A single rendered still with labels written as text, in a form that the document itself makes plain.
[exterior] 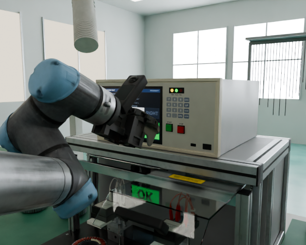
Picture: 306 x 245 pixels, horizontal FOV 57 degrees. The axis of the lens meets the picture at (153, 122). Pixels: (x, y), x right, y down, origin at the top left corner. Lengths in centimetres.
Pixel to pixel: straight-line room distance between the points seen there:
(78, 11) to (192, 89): 146
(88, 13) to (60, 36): 445
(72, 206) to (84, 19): 169
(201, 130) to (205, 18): 712
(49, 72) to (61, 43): 603
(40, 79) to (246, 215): 53
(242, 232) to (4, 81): 534
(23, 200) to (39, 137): 17
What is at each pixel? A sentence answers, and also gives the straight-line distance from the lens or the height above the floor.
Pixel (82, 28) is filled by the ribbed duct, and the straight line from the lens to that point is 200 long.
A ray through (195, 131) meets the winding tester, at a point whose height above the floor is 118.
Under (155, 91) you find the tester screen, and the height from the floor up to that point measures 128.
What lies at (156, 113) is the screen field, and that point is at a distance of 82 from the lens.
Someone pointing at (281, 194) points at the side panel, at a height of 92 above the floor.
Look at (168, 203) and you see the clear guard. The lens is 59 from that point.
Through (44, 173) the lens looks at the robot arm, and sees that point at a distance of 40.
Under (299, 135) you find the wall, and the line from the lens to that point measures 709.
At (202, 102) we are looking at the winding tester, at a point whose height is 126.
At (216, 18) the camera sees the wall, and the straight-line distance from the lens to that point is 770.
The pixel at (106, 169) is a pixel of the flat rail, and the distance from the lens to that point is 94.
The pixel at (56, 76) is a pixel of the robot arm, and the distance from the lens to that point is 47.
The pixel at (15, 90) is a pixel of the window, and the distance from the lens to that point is 585.
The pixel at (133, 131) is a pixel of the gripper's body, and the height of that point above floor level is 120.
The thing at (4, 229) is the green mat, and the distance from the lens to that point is 130.
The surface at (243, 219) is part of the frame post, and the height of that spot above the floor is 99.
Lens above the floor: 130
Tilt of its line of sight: 8 degrees down
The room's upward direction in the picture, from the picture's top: straight up
